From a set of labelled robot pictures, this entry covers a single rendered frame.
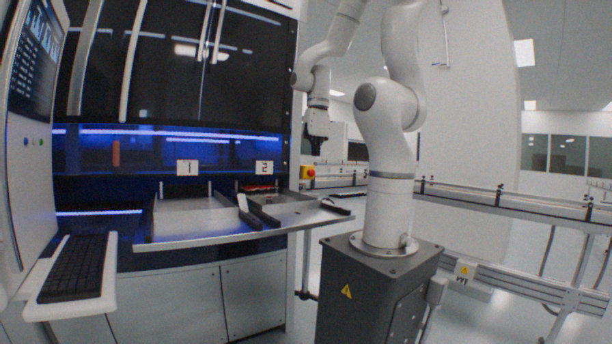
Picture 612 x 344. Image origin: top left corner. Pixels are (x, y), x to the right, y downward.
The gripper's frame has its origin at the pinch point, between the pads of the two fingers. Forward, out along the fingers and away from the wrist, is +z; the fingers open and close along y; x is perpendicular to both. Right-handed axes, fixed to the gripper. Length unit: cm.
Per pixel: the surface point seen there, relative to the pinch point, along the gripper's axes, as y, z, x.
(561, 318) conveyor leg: -86, 73, 102
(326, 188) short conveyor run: -40, 22, -39
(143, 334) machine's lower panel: 70, 84, -28
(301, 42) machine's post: -10, -57, -28
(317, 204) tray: -3.6, 20.7, -2.0
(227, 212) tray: 31.6, 20.3, -2.1
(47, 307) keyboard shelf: 77, 30, 23
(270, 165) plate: 4.3, 7.4, -27.9
